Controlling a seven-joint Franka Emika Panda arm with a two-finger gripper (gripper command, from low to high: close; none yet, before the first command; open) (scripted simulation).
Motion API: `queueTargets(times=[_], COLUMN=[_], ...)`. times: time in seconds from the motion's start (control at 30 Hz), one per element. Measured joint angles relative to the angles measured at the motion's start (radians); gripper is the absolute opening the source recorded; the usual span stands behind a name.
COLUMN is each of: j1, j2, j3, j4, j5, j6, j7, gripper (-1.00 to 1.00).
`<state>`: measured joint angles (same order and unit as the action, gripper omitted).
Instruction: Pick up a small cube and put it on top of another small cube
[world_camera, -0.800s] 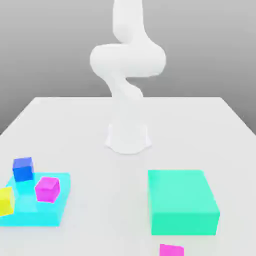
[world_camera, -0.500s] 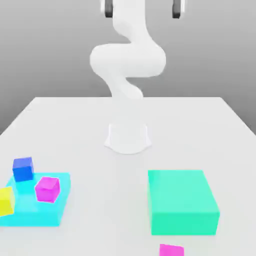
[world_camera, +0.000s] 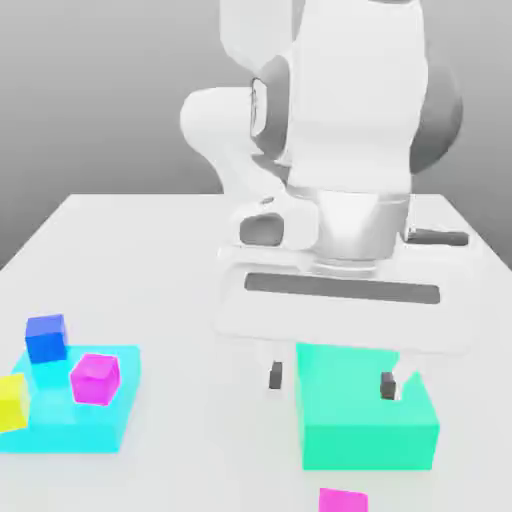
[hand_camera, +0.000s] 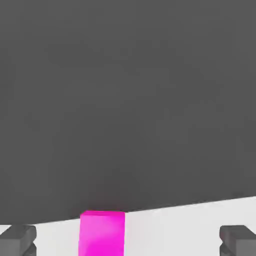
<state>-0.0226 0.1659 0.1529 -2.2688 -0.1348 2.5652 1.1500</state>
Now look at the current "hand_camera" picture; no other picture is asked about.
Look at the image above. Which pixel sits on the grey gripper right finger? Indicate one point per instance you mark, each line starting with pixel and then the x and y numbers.
pixel 238 240

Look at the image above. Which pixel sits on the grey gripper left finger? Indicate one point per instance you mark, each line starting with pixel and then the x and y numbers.
pixel 18 240

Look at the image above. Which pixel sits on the large magenta box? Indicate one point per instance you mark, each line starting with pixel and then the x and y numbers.
pixel 102 234

